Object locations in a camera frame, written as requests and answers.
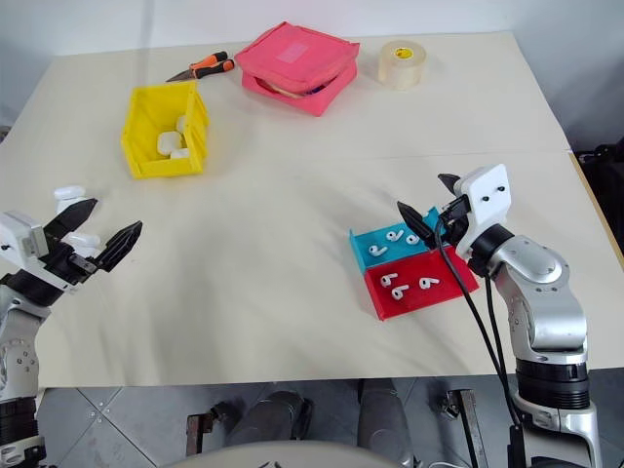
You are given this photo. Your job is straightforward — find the dark grey rounded cylinder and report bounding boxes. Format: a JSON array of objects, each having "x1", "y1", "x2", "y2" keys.
[
  {"x1": 358, "y1": 378, "x2": 415, "y2": 464},
  {"x1": 228, "y1": 389, "x2": 313, "y2": 445}
]

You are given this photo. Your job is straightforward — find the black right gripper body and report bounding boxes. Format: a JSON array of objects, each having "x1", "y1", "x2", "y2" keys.
[{"x1": 433, "y1": 194, "x2": 474, "y2": 250}]

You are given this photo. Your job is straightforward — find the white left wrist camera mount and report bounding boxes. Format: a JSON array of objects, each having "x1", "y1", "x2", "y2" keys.
[{"x1": 0, "y1": 211, "x2": 50, "y2": 274}]

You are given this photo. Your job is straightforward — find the orange black handled pliers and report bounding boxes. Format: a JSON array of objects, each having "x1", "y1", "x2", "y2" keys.
[{"x1": 165, "y1": 51, "x2": 236, "y2": 83}]

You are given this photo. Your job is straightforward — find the yellow plastic bin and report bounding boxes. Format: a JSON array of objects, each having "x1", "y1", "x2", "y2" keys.
[{"x1": 120, "y1": 80, "x2": 212, "y2": 180}]

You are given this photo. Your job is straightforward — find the black bulky object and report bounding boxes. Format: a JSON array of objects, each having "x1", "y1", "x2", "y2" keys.
[{"x1": 574, "y1": 143, "x2": 624, "y2": 254}]

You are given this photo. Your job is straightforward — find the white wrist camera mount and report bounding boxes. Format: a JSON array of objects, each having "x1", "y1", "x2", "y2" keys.
[
  {"x1": 0, "y1": 211, "x2": 50, "y2": 274},
  {"x1": 452, "y1": 163, "x2": 512, "y2": 259}
]

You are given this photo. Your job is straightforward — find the clear tape roll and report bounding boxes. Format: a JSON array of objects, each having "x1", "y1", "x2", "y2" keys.
[{"x1": 378, "y1": 40, "x2": 426, "y2": 93}]

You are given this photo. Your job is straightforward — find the rusty metal bracket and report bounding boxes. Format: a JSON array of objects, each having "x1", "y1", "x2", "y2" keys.
[
  {"x1": 185, "y1": 402, "x2": 230, "y2": 457},
  {"x1": 441, "y1": 388, "x2": 488, "y2": 468}
]

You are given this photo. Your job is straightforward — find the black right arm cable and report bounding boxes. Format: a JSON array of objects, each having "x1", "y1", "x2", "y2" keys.
[
  {"x1": 482, "y1": 275, "x2": 511, "y2": 386},
  {"x1": 435, "y1": 216, "x2": 527, "y2": 468}
]

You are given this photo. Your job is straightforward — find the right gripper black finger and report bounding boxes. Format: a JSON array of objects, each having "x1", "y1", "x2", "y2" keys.
[
  {"x1": 396, "y1": 200, "x2": 436, "y2": 250},
  {"x1": 437, "y1": 173, "x2": 462, "y2": 199}
]

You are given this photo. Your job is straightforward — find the red plastic tray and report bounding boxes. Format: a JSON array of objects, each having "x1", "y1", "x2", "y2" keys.
[{"x1": 364, "y1": 246, "x2": 481, "y2": 322}]

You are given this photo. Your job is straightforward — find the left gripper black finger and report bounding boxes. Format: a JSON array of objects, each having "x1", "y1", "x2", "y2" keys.
[
  {"x1": 94, "y1": 219, "x2": 144, "y2": 273},
  {"x1": 44, "y1": 197, "x2": 99, "y2": 241}
]

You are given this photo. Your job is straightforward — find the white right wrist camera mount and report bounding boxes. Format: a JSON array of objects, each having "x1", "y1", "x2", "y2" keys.
[{"x1": 452, "y1": 163, "x2": 512, "y2": 259}]

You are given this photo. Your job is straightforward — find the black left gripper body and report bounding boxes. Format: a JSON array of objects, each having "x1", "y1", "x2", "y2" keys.
[{"x1": 41, "y1": 228, "x2": 106, "y2": 290}]

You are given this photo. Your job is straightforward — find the cream table cloth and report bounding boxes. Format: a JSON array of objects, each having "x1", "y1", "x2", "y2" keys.
[{"x1": 0, "y1": 29, "x2": 624, "y2": 391}]

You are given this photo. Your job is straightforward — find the blue plastic tray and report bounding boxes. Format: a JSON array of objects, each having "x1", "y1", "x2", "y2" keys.
[{"x1": 348, "y1": 207, "x2": 443, "y2": 272}]

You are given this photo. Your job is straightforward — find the pink fabric zip pouch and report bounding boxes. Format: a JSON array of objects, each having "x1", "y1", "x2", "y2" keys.
[{"x1": 233, "y1": 21, "x2": 361, "y2": 117}]

